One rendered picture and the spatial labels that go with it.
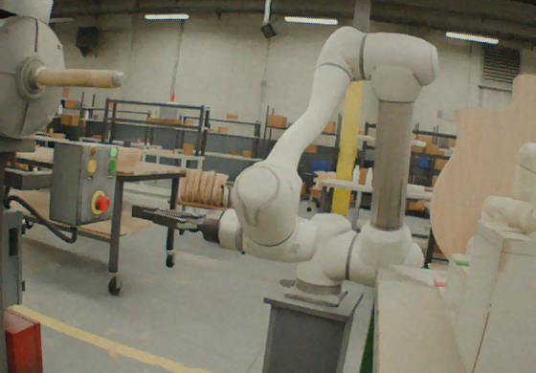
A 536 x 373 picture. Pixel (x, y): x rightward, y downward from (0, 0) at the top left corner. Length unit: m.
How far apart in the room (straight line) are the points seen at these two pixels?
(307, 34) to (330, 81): 11.17
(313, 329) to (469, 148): 0.78
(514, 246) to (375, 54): 0.77
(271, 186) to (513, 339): 0.45
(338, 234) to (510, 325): 0.92
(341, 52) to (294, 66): 10.95
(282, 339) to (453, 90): 10.94
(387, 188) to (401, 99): 0.25
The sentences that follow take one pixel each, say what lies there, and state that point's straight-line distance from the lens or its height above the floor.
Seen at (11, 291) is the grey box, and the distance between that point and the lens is 1.25.
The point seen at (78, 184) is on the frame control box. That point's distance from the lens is 1.06.
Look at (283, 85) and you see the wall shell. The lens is 12.06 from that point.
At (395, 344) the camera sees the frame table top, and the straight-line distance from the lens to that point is 0.59.
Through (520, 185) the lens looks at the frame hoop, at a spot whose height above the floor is 1.16.
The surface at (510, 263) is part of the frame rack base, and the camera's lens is 0.48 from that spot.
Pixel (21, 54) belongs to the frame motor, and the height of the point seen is 1.29.
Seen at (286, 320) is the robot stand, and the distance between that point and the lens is 1.39.
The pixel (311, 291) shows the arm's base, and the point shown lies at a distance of 1.38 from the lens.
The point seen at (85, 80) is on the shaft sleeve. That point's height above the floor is 1.24.
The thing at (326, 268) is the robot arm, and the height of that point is 0.82.
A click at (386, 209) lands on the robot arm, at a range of 1.25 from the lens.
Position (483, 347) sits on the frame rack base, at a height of 0.98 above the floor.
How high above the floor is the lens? 1.16
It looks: 3 degrees down
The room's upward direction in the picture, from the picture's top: 7 degrees clockwise
